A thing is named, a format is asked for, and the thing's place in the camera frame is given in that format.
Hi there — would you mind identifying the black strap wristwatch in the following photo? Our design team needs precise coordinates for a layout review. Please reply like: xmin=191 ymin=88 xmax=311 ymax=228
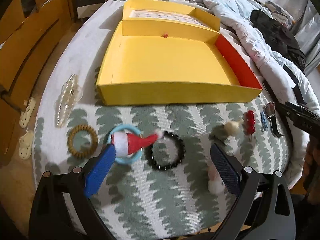
xmin=264 ymin=102 xmax=284 ymax=138

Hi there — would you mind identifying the white slipper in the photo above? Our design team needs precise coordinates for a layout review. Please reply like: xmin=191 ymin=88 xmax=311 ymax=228
xmin=19 ymin=97 xmax=36 ymax=128
xmin=18 ymin=131 xmax=34 ymax=160

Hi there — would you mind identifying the black bead bracelet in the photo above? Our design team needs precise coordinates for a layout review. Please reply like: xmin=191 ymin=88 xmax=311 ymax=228
xmin=145 ymin=130 xmax=186 ymax=172

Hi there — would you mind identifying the brown spiral hair tie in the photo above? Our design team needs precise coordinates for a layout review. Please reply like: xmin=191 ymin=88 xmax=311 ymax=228
xmin=67 ymin=124 xmax=99 ymax=159

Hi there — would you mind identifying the bedside cabinet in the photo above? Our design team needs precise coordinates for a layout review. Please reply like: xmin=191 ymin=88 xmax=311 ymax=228
xmin=72 ymin=0 xmax=105 ymax=20

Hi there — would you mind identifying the pink white quilt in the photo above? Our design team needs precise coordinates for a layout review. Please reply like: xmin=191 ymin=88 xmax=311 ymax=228
xmin=103 ymin=0 xmax=316 ymax=190

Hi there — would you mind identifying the white duck hair clip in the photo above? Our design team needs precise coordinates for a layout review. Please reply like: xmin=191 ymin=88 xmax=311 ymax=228
xmin=224 ymin=120 xmax=243 ymax=137

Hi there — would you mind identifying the pearl hair clip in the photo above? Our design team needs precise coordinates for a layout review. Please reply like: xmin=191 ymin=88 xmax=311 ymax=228
xmin=55 ymin=74 xmax=83 ymax=128

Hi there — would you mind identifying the white bunny plush clip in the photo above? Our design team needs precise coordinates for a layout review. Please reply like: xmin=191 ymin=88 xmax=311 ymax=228
xmin=208 ymin=164 xmax=225 ymax=194

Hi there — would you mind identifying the wooden wardrobe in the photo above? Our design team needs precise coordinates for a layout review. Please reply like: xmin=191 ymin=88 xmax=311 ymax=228
xmin=1 ymin=0 xmax=74 ymax=166

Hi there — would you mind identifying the red santa hat clip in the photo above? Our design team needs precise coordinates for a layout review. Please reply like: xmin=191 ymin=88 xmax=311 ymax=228
xmin=111 ymin=129 xmax=164 ymax=157

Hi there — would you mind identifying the black garment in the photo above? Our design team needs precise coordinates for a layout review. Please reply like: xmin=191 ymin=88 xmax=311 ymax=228
xmin=250 ymin=10 xmax=306 ymax=72

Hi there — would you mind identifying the red ball hair clip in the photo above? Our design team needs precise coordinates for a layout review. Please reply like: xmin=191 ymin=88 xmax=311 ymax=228
xmin=245 ymin=110 xmax=255 ymax=141

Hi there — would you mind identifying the small blue clip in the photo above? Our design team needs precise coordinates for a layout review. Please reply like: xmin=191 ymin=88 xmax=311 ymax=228
xmin=260 ymin=111 xmax=269 ymax=132

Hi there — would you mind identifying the yellow cardboard box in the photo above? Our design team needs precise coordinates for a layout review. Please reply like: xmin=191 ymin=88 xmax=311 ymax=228
xmin=96 ymin=0 xmax=262 ymax=106

